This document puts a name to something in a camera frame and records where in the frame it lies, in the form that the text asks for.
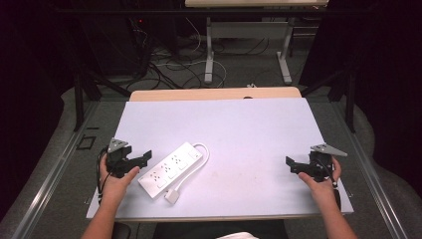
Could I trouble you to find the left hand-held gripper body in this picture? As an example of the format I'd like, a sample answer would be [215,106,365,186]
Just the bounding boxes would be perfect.
[105,136,134,179]

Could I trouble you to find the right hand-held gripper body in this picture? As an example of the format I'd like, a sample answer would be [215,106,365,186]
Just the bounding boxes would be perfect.
[308,142,348,183]

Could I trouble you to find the person's right hand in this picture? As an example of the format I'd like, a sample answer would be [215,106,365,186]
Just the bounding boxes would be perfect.
[297,156,342,201]

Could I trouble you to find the person's left hand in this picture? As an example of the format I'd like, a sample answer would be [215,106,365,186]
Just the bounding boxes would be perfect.
[99,152,141,204]

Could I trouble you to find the white power strip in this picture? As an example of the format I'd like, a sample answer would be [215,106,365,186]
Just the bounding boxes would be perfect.
[136,141,204,200]

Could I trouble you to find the white power plug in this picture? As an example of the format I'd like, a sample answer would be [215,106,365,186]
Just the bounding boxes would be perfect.
[163,187,181,205]

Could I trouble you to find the white table mat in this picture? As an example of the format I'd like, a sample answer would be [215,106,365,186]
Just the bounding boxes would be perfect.
[86,97,354,220]

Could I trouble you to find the black metal stand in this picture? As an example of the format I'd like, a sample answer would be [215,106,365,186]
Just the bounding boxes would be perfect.
[300,61,358,134]
[71,63,133,132]

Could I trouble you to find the wooden table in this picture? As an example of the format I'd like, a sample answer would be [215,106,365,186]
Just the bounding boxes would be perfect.
[128,86,303,103]

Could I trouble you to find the person's dark pants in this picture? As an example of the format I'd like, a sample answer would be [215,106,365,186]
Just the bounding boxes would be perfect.
[151,219,291,239]

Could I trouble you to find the white cloth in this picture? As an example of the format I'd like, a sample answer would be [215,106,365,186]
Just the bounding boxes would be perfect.
[216,231,261,239]

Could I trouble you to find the dark curtain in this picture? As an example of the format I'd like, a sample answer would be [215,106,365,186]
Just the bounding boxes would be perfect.
[298,0,422,200]
[0,0,81,222]

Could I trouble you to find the white desk with metal legs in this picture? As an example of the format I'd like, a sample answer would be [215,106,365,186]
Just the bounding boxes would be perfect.
[184,0,330,86]

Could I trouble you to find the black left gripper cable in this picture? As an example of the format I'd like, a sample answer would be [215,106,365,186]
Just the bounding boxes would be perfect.
[96,147,112,204]

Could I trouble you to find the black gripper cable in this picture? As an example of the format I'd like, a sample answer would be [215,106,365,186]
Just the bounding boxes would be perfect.
[96,147,112,204]
[316,158,342,211]

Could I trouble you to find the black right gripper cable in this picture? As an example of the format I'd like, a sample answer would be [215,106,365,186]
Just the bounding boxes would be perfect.
[316,158,342,211]

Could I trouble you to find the black square floor frame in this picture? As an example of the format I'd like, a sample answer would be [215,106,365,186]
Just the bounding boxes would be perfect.
[76,134,98,151]

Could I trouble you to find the metal floor rail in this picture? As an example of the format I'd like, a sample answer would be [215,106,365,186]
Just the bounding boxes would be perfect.
[11,101,102,239]
[330,99,410,239]

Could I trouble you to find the white power strip cord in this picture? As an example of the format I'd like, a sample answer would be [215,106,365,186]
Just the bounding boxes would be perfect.
[172,142,211,194]

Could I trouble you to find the black floor cables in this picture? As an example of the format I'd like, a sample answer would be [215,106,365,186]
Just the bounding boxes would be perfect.
[125,18,208,92]

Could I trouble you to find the white floor cable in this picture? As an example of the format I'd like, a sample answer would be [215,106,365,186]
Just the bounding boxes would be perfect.
[154,17,229,90]

